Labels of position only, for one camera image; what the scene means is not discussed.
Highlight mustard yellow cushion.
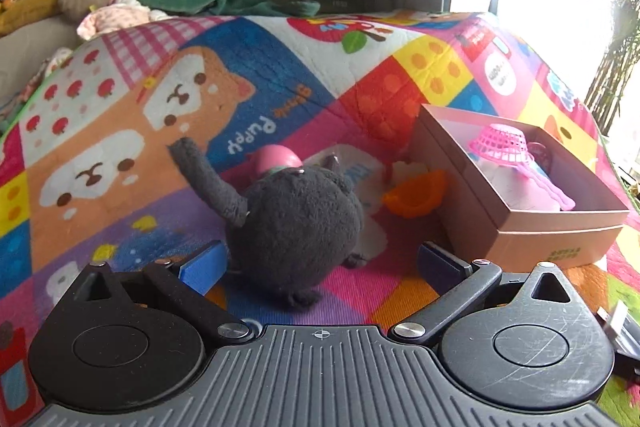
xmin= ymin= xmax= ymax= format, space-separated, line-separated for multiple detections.
xmin=0 ymin=0 xmax=68 ymax=38

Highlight orange plastic bowl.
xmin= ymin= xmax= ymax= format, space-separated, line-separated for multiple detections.
xmin=381 ymin=169 xmax=447 ymax=219

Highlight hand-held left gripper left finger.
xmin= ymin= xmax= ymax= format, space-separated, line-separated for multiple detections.
xmin=70 ymin=241 xmax=256 ymax=344

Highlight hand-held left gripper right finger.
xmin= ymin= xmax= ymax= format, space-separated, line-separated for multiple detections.
xmin=387 ymin=241 xmax=581 ymax=348

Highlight black plush toy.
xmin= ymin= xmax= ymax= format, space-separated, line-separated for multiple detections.
xmin=170 ymin=137 xmax=366 ymax=310

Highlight pink baby clothes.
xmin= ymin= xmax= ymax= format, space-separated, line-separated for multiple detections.
xmin=76 ymin=0 xmax=171 ymax=40

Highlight grey sofa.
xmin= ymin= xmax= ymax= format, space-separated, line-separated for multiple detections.
xmin=0 ymin=17 xmax=81 ymax=132

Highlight pink and green egg toy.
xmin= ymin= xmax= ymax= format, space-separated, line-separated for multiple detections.
xmin=250 ymin=144 xmax=304 ymax=178

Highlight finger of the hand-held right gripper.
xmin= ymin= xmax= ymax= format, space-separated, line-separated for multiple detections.
xmin=612 ymin=336 xmax=640 ymax=378

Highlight white usb stick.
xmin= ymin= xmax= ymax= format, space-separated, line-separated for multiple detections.
xmin=597 ymin=299 xmax=632 ymax=339

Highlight pink cardboard box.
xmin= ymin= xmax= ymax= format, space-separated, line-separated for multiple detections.
xmin=409 ymin=103 xmax=631 ymax=272

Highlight colourful cartoon play mat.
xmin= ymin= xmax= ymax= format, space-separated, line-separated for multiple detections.
xmin=0 ymin=9 xmax=640 ymax=427

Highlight dried bamboo plant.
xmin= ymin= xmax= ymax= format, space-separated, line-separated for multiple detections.
xmin=582 ymin=0 xmax=640 ymax=138

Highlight pink plastic basket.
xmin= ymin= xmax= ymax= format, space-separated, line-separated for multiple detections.
xmin=468 ymin=123 xmax=577 ymax=212

